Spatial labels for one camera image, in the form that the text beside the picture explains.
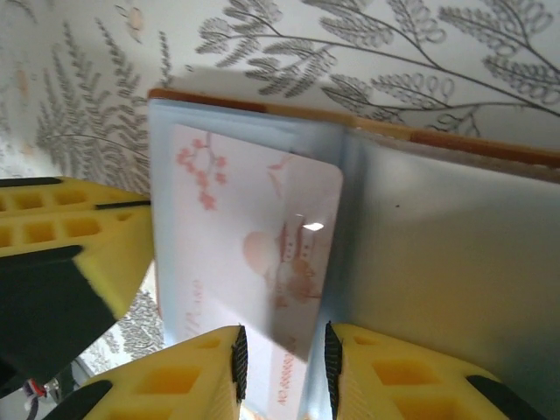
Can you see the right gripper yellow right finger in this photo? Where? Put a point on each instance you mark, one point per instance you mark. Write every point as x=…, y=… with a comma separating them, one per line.
x=394, y=385

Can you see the pink blossom plastic card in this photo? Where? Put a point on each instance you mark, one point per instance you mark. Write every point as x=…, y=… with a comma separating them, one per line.
x=262, y=197

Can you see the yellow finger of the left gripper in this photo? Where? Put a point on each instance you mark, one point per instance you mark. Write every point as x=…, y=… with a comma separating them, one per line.
x=44, y=197
x=118, y=245

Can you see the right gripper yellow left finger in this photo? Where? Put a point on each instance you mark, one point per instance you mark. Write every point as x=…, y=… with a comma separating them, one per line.
x=175, y=385

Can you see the brown leather card holder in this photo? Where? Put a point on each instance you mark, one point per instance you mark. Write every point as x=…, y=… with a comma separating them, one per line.
x=437, y=240

